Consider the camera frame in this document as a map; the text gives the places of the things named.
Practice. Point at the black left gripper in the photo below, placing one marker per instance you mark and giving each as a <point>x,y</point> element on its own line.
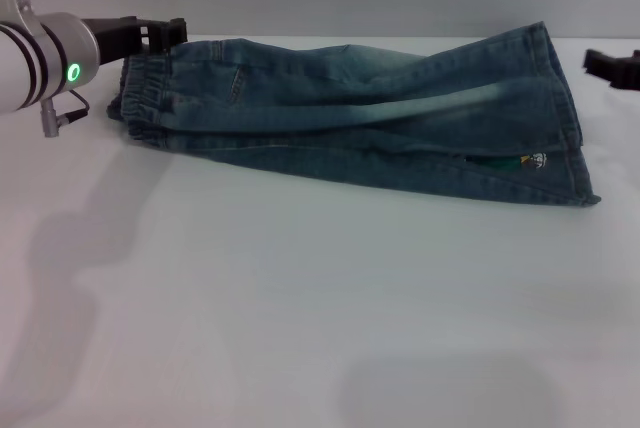
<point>117,38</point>

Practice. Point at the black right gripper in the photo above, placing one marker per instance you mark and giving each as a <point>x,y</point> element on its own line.
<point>631,77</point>

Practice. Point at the blue denim shorts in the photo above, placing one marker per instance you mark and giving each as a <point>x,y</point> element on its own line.
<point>375,98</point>

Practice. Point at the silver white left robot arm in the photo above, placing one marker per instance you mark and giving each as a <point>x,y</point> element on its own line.
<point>40,58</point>

